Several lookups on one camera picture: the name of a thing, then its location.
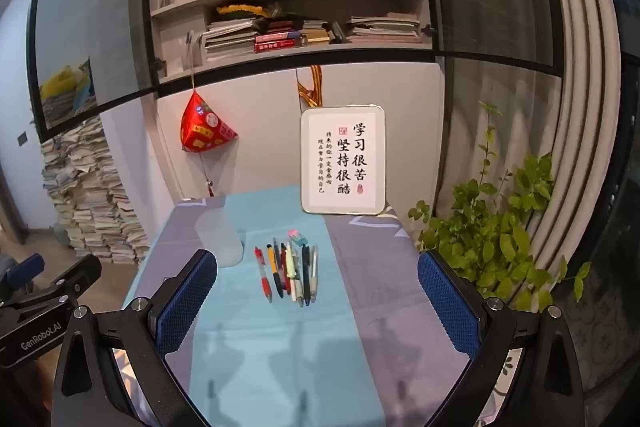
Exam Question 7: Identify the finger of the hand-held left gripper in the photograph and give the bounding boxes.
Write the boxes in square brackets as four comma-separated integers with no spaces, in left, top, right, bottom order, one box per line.
[0,254,46,295]
[0,253,103,323]

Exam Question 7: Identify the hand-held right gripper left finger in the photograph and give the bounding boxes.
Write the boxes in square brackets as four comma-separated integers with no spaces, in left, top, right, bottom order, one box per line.
[50,248,221,427]

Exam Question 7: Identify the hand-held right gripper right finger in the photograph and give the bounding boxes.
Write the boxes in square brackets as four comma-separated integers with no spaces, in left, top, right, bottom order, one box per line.
[417,249,596,427]

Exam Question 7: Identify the translucent plastic cup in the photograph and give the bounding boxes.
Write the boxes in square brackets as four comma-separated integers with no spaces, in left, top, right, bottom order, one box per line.
[195,207,246,268]

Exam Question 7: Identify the orange and black pen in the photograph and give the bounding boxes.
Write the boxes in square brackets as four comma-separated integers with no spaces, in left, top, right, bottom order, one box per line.
[266,244,285,298]

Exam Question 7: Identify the dark blue thin pen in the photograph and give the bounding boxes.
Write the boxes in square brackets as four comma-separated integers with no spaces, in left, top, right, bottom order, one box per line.
[273,238,291,295]

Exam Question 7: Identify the red barrel pen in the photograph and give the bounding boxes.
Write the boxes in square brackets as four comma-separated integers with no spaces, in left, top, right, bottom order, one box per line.
[280,243,293,293]

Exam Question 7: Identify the clear barrel pen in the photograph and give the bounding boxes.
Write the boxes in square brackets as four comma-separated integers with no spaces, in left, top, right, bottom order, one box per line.
[309,244,320,304]

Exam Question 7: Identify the pile of books on floor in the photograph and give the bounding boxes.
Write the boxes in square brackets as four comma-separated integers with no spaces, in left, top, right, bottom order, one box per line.
[40,117,151,265]

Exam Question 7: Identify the green potted plant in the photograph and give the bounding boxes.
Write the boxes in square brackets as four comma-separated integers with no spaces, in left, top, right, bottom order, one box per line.
[407,102,591,313]

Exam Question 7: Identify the floral white cloth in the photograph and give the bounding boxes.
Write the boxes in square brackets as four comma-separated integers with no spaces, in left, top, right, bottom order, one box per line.
[492,347,528,413]

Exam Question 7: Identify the red hanging ornament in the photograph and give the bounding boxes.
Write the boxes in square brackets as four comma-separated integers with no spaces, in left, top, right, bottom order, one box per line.
[181,72,239,198]

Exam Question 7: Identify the framed calligraphy sign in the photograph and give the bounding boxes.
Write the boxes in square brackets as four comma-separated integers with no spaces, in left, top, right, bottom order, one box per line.
[300,104,387,215]

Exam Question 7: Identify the gold tassel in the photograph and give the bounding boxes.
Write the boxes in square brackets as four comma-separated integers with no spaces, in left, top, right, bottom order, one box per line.
[295,66,323,110]

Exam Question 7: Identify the grey ribbed curtain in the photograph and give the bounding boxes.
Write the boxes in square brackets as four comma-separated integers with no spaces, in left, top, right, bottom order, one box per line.
[525,0,626,258]

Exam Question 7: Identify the stack of magazines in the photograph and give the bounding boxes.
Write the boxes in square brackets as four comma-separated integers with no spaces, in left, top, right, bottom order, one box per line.
[202,19,257,62]
[345,12,423,44]

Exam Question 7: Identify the stack of red books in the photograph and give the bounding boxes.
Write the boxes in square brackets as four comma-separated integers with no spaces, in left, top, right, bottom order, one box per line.
[254,32,303,54]

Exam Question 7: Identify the yellow flower garland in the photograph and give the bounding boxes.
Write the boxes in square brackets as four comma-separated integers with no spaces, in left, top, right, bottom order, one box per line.
[216,3,271,20]

